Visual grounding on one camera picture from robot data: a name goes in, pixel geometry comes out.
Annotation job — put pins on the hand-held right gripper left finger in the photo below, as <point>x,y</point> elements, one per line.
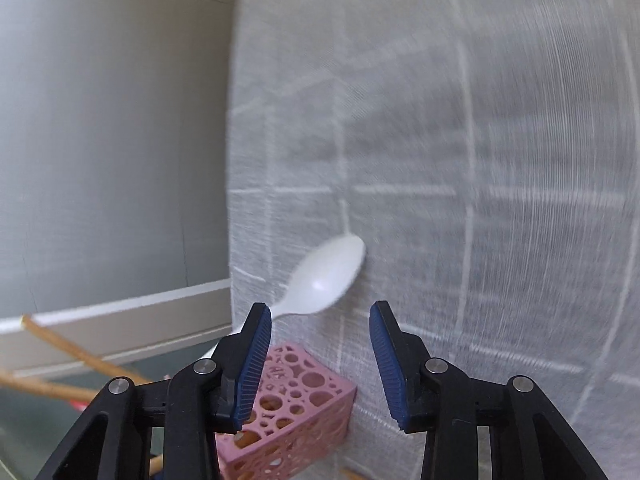
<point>252,360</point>

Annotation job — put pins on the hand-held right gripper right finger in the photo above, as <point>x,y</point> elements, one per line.
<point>387,360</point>

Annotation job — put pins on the pink perforated holder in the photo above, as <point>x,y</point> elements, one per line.
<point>310,405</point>

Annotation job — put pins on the white plastic spoon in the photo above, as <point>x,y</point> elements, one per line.
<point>325,275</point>

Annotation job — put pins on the wooden chopstick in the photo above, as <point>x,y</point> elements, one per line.
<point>156,470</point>
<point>40,385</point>
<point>75,350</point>

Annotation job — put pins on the grey checked tablecloth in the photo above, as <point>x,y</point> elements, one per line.
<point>500,160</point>

